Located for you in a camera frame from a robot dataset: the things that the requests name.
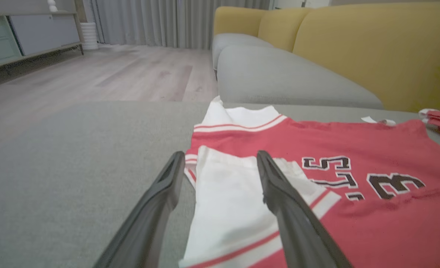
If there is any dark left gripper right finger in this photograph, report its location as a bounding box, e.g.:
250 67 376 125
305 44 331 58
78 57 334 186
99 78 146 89
256 150 354 268

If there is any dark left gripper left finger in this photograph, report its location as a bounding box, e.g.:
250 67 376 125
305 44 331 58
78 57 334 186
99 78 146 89
93 151 186 268

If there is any red basketball jersey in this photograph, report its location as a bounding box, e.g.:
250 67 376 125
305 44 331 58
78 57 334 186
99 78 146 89
178 96 440 268

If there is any large grey sofa ottoman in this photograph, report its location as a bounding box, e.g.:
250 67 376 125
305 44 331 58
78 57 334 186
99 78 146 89
0 100 440 268

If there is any grey sofa seat cushion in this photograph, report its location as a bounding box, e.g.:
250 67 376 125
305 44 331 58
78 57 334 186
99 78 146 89
212 33 274 71
217 45 384 109

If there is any white ribbed vase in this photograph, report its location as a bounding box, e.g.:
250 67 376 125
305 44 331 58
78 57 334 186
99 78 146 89
80 22 99 51

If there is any grey curtain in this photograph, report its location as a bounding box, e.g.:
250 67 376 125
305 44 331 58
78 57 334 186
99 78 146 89
90 0 271 50

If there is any low grey green cabinet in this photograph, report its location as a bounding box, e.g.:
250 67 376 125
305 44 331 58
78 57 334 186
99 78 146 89
0 0 85 73

